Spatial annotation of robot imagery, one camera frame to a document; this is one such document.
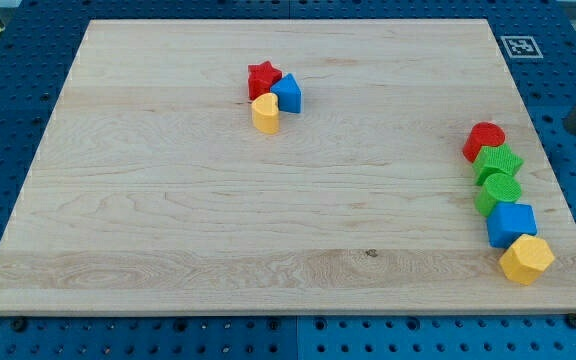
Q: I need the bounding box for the yellow hexagon block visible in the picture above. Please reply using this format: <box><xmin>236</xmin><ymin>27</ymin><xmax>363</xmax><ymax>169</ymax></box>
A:
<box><xmin>499</xmin><ymin>234</ymin><xmax>555</xmax><ymax>286</ymax></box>

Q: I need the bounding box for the red star block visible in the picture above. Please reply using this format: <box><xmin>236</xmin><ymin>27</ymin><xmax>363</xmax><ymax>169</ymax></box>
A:
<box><xmin>248</xmin><ymin>61</ymin><xmax>283</xmax><ymax>101</ymax></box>

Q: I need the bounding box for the light wooden board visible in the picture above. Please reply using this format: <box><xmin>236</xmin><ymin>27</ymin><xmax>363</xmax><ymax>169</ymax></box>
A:
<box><xmin>0</xmin><ymin>19</ymin><xmax>576</xmax><ymax>316</ymax></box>

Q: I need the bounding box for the white fiducial marker tag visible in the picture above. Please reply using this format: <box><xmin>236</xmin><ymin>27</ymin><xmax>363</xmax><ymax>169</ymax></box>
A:
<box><xmin>501</xmin><ymin>35</ymin><xmax>543</xmax><ymax>59</ymax></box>

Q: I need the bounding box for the yellow heart block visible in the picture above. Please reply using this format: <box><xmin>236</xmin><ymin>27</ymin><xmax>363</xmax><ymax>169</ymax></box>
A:
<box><xmin>251</xmin><ymin>93</ymin><xmax>280</xmax><ymax>134</ymax></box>

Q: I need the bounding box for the green circle block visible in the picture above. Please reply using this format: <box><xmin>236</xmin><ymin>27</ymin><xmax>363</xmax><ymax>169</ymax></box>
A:
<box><xmin>474</xmin><ymin>173</ymin><xmax>522</xmax><ymax>217</ymax></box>

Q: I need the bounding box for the blue triangle block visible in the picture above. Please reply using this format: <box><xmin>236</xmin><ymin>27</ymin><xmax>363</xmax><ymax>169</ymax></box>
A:
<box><xmin>270</xmin><ymin>73</ymin><xmax>302</xmax><ymax>113</ymax></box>

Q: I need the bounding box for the red circle block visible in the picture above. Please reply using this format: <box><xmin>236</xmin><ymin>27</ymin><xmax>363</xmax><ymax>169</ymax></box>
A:
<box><xmin>462</xmin><ymin>122</ymin><xmax>506</xmax><ymax>163</ymax></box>

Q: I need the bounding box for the blue square block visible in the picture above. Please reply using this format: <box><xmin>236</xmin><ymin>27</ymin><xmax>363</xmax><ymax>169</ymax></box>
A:
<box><xmin>486</xmin><ymin>202</ymin><xmax>538</xmax><ymax>249</ymax></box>

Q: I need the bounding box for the green star block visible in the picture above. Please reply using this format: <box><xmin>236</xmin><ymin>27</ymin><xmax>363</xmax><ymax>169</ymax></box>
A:
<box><xmin>472</xmin><ymin>144</ymin><xmax>524</xmax><ymax>186</ymax></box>

